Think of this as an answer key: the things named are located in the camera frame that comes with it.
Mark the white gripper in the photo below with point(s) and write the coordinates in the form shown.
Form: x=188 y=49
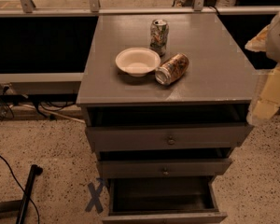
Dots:
x=278 y=38

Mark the grey bottom drawer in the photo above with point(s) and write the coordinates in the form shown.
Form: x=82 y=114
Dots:
x=172 y=200

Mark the grey drawer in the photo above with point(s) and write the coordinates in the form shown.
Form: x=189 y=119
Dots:
x=172 y=200
x=134 y=128
x=163 y=163

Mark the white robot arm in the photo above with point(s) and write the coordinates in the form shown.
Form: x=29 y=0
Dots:
x=273 y=40

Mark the grey top drawer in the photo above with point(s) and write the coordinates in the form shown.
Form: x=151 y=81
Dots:
x=134 y=128

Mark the grey drawer cabinet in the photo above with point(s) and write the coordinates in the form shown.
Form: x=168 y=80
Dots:
x=218 y=72

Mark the grey middle drawer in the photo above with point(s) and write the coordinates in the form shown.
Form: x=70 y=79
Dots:
x=163 y=163

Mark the lying orange drink can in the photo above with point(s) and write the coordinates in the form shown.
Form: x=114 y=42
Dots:
x=172 y=69

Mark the upright drink can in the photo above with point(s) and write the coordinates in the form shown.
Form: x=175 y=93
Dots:
x=159 y=30

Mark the white paper bowl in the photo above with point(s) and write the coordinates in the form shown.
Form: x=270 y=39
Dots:
x=137 y=62

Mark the blue tape cross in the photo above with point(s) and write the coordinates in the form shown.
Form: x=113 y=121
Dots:
x=95 y=196

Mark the black metal stand leg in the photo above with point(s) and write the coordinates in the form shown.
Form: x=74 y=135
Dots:
x=20 y=206

